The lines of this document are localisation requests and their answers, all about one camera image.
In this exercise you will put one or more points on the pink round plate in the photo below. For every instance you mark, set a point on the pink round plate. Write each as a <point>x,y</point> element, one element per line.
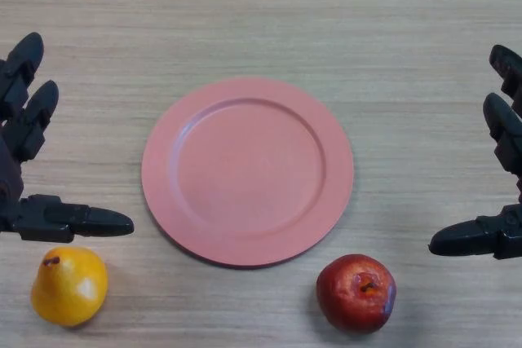
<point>249,173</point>

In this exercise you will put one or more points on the yellow pear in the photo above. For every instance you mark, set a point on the yellow pear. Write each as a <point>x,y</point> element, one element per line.
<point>67,291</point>

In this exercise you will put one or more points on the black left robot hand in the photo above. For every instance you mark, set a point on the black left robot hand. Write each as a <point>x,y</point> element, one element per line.
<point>41,219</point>

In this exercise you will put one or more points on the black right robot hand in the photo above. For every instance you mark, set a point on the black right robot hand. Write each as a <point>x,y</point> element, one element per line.
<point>505,234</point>

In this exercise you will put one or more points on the red apple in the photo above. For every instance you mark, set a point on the red apple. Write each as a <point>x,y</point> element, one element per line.
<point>350,299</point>

